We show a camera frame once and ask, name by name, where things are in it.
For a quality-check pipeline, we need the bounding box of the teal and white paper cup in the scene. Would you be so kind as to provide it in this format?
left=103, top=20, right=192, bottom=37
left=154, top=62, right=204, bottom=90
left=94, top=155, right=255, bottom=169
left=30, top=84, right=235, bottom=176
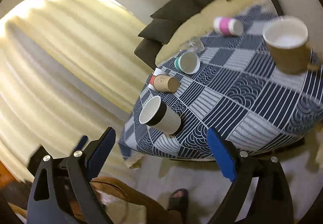
left=174, top=51, right=200, bottom=75

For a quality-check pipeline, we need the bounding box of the pink and white paper cup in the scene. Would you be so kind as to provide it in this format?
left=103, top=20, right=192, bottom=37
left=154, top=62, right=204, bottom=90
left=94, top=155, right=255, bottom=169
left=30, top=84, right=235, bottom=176
left=213, top=17, right=244, bottom=36

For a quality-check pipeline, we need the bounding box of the blue patterned tablecloth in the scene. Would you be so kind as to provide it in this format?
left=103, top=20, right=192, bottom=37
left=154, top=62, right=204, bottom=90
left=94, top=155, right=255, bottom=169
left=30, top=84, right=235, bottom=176
left=119, top=5, right=322, bottom=165

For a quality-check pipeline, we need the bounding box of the large brown paper cup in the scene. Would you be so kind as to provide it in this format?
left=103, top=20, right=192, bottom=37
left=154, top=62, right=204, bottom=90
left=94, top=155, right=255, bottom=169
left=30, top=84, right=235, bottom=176
left=262, top=16, right=310, bottom=74

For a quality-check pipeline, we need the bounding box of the brown trouser leg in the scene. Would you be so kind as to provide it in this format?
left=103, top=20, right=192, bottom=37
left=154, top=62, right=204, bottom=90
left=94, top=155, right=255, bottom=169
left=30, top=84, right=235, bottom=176
left=69, top=175, right=184, bottom=224

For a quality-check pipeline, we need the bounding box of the cream curtain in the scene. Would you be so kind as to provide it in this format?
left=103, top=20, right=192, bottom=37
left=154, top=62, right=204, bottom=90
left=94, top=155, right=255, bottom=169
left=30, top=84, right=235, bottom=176
left=1, top=0, right=151, bottom=180

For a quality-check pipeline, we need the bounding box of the black sandal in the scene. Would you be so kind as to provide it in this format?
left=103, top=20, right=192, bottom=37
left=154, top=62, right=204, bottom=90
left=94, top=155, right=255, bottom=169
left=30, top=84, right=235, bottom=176
left=167, top=189, right=189, bottom=223

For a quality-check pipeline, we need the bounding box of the clear plastic cup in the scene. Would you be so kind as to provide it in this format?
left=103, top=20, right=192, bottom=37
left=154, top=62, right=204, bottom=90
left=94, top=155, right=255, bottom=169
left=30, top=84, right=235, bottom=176
left=180, top=36, right=205, bottom=54

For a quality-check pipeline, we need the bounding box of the black and white paper cup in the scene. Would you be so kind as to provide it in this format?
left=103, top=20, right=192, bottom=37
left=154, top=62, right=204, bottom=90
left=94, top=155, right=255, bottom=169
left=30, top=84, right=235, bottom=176
left=139, top=96, right=182, bottom=135

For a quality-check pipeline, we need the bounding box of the brown kraft paper cup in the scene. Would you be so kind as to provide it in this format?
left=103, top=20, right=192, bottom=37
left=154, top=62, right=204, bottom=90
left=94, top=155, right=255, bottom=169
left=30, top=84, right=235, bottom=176
left=154, top=75, right=180, bottom=92

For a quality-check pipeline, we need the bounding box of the red and white paper cup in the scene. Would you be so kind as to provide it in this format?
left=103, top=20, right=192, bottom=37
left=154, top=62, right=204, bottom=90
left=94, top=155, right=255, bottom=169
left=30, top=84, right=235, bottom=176
left=148, top=67, right=168, bottom=91

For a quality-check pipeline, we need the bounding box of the dark grey sofa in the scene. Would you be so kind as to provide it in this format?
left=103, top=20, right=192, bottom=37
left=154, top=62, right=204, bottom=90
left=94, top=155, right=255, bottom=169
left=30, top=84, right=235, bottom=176
left=133, top=0, right=283, bottom=70

